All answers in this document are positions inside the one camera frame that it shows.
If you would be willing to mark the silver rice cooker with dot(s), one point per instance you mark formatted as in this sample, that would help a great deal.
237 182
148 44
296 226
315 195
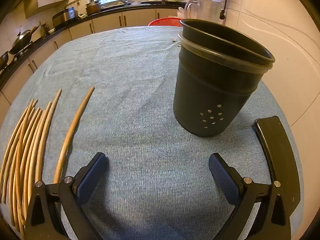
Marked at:
65 16

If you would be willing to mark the steel kitchen sink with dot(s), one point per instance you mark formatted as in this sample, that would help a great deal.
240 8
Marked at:
115 3

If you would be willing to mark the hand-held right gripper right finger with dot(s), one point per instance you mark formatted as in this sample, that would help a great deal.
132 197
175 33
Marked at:
223 180

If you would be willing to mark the clear glass pitcher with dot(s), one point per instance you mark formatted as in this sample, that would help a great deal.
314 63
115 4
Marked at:
207 10

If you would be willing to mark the bunch of wooden chopsticks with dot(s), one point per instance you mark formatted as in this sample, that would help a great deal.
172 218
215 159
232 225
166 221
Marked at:
20 155

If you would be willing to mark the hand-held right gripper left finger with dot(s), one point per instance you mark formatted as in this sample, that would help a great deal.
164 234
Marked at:
91 177

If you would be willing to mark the blue tablecloth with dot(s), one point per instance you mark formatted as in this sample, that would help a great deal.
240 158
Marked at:
130 105

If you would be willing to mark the cream base cabinets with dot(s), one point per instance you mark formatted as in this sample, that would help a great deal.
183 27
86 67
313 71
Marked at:
137 17

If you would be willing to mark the single wooden chopstick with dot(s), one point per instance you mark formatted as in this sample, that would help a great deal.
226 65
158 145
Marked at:
68 140

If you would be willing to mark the black chopstick holder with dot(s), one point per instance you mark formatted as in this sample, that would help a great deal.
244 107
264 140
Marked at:
207 87

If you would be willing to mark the metal kettle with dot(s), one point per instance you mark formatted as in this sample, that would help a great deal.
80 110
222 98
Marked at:
45 30

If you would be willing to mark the black wok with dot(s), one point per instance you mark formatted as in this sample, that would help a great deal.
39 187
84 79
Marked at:
21 41

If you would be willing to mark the red plastic basket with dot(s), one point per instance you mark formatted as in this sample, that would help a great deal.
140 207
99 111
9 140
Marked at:
165 22

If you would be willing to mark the dark frying pan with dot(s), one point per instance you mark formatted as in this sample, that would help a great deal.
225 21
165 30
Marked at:
3 60

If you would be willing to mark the brown cooking pot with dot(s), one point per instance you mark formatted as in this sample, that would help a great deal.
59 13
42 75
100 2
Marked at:
93 8

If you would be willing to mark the black smartphone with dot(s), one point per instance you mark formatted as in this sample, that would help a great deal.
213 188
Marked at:
277 150

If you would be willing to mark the black kitchen countertop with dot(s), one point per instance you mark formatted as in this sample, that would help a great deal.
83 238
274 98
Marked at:
112 9

